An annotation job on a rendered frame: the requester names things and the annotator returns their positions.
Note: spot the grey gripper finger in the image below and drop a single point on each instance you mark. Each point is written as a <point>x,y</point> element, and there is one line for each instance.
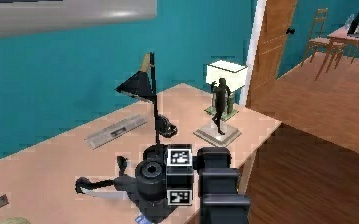
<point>93,185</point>
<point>122,165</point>

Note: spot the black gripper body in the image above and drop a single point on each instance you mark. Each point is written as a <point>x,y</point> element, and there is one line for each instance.
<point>150,180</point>

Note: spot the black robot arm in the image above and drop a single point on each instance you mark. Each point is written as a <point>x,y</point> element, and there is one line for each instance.
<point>220,186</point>

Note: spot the black statue on grey base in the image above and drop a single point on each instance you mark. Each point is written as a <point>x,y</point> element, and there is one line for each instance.
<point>220,100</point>

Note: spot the pale grey pen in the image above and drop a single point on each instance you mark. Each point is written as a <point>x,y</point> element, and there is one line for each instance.
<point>107,194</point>

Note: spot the pale pink desk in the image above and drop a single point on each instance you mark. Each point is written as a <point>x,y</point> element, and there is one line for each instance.
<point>70,166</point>

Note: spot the grey newspaper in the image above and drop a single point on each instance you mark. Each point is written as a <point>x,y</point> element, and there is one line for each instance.
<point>115,130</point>

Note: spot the small blue object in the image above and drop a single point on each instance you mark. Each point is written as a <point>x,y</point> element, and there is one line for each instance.
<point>141,220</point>

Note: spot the black desk lamp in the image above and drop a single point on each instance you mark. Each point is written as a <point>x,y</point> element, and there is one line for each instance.
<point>156,110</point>

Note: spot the olive green round object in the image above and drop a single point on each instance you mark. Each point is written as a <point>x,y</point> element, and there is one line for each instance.
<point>15,221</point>

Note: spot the white lamp with green base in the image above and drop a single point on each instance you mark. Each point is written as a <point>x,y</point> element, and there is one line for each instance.
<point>225,71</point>

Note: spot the grey window blind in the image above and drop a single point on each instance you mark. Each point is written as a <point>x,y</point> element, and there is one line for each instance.
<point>70,15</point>

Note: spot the brown wooden door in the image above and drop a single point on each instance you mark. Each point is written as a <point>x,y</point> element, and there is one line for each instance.
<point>270,50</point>

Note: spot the pink dining table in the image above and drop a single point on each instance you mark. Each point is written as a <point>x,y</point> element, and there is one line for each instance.
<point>347,38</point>

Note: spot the black laptop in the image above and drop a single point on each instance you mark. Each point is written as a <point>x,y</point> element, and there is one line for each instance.
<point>354,25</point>

